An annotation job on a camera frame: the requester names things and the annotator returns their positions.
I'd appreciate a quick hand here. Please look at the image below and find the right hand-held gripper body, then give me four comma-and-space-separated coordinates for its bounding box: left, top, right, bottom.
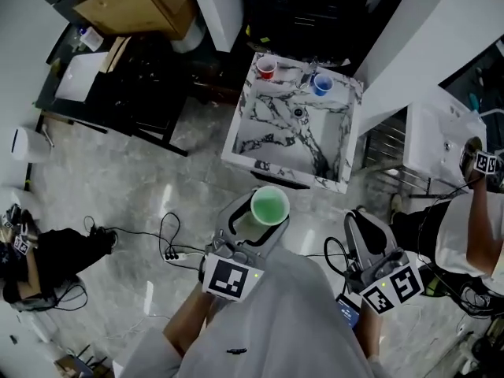
344, 249, 426, 316

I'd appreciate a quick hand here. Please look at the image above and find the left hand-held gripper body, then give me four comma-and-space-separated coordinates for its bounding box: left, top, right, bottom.
198, 236, 266, 305

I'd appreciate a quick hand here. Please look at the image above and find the green plastic cup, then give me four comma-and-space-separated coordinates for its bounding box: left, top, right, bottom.
238, 185, 291, 240

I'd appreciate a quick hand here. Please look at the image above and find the person's right forearm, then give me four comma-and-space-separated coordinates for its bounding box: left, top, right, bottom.
356, 305, 385, 360

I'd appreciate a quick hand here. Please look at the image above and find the person's left forearm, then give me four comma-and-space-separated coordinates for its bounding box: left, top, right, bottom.
162, 285, 221, 358

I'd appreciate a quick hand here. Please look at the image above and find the red plastic cup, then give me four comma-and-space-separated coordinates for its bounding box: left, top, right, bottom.
255, 56, 279, 81

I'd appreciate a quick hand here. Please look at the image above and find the blue plastic cup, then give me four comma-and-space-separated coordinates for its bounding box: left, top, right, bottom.
313, 72, 335, 98

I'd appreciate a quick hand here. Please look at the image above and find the black device with blue screen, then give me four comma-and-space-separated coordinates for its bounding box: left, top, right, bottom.
334, 294, 361, 330

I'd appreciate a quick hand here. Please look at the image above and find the white power strip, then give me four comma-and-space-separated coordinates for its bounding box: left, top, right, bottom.
162, 250, 206, 262

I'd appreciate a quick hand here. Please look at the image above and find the person's white shirt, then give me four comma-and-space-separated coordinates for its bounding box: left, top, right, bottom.
113, 246, 395, 378

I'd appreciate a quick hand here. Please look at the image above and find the metal bar rack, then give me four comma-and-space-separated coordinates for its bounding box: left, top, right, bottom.
361, 108, 430, 196

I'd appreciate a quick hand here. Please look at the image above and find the marble pattern sink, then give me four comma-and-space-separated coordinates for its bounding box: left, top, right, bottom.
220, 51, 365, 195

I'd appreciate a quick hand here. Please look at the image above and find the white ceramic sink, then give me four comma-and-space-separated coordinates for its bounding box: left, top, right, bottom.
403, 88, 489, 184

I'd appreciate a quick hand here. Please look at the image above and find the black table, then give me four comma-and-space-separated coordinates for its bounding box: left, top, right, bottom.
35, 21, 190, 157

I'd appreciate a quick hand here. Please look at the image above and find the chrome faucet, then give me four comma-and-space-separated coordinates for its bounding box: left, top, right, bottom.
295, 57, 322, 91

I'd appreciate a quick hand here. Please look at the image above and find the white plastic roll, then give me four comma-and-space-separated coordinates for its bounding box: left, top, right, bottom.
169, 13, 206, 54

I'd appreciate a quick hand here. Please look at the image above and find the brown cardboard piece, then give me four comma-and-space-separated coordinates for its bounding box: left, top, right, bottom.
98, 35, 133, 74

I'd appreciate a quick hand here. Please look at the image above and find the white flat box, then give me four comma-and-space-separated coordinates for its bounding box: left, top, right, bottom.
54, 51, 109, 102

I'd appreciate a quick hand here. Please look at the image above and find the white waste bin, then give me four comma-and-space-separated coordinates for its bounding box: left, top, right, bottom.
10, 126, 54, 163

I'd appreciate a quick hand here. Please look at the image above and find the dark grey machine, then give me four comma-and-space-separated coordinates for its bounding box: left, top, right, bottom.
243, 0, 379, 70

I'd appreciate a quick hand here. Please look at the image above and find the clear plastic container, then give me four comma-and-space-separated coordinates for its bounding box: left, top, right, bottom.
78, 25, 106, 53

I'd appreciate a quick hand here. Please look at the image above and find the large brown cardboard box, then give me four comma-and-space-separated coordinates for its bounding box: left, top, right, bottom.
72, 0, 198, 41

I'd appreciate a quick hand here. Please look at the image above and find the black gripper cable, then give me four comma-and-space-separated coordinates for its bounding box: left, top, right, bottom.
323, 236, 355, 291

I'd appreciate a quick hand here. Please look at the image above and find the black floor cable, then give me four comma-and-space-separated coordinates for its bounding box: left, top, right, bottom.
82, 212, 206, 259

